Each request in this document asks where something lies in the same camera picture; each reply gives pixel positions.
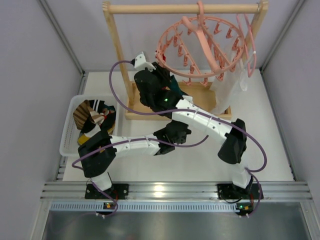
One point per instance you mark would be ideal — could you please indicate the aluminium mounting rail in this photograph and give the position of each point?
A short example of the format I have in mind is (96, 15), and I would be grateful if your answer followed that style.
(192, 197)

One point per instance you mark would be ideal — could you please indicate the dark patterned socks pile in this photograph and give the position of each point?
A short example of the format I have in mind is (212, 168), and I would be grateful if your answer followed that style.
(109, 122)

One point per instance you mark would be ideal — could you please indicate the wooden clothes rack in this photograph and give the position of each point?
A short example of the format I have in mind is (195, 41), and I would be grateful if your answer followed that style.
(202, 95)

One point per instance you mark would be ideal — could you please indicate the white sock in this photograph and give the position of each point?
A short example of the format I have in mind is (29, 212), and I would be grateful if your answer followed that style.
(92, 132)

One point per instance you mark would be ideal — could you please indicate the yellow sock in basket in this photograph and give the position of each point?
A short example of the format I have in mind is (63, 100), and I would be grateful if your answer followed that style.
(82, 139)

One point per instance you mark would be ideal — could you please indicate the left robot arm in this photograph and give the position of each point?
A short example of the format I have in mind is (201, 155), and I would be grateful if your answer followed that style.
(98, 152)

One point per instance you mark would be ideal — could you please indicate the brown striped sock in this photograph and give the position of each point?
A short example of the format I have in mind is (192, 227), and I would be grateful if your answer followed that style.
(85, 112)

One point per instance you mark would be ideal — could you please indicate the pink clothes hanger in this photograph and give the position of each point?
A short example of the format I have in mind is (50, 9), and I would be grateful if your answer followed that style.
(248, 53)

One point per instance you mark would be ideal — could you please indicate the black white-striped sock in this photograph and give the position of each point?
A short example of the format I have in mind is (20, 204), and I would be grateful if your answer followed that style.
(88, 125)

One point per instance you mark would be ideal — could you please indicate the teal sock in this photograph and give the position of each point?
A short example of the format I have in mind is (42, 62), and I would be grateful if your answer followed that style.
(174, 86)

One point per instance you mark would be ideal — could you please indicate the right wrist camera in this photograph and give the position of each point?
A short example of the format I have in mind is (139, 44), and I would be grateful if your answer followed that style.
(142, 61)

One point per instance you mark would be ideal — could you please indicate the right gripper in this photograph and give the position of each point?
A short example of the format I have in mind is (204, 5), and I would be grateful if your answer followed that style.
(164, 75)

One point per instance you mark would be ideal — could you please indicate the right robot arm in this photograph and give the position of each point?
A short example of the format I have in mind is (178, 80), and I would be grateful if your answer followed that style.
(154, 84)

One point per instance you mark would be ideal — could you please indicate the pink round clip hanger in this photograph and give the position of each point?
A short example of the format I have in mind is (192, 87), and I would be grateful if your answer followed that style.
(201, 47)

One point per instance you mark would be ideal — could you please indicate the white plastic basket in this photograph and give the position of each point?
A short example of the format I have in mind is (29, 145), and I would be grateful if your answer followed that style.
(68, 143)

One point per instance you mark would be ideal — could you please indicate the white sheer garment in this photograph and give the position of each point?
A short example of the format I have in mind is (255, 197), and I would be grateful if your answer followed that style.
(229, 89)

